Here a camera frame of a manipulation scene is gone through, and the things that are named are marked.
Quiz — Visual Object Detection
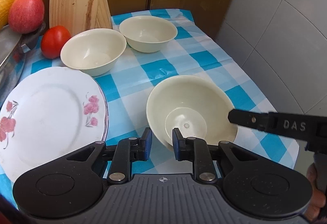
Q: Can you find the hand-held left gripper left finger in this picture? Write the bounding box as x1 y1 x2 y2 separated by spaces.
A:
64 127 153 184

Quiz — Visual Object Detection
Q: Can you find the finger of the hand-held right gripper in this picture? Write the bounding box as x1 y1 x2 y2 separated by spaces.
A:
227 109 271 133

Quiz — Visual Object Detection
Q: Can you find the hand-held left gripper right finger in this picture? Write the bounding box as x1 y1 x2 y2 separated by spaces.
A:
172 128 256 184

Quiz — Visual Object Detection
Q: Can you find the cream bowl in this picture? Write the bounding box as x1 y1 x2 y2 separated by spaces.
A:
146 75 239 150
60 29 127 77
119 15 178 53

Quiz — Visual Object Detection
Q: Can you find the pink floral deep plate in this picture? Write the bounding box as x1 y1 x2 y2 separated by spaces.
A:
96 80 110 142

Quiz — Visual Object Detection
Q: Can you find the red flower white plate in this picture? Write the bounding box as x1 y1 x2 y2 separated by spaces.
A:
0 67 107 184

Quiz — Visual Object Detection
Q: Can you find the person's right hand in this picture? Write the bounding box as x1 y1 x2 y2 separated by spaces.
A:
305 163 327 222

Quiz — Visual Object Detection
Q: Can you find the blue white checkered tablecloth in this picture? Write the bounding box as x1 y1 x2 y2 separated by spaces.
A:
0 8 300 212

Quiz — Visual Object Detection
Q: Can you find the red tomato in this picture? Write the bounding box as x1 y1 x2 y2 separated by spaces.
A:
41 26 72 59

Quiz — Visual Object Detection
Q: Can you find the steel pot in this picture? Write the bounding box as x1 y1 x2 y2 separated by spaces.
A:
0 21 47 94

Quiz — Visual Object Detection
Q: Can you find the grey pot lid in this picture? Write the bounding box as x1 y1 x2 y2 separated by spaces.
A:
0 26 28 66

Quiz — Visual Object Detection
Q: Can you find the red apple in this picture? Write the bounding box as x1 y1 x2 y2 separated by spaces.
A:
8 0 45 34

